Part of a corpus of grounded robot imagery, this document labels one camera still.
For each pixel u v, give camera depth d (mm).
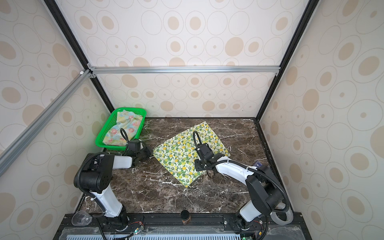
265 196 437
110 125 1064
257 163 939
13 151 521
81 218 743
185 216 686
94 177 486
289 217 731
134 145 790
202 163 649
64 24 725
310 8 685
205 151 693
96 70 925
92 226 739
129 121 1129
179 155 996
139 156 828
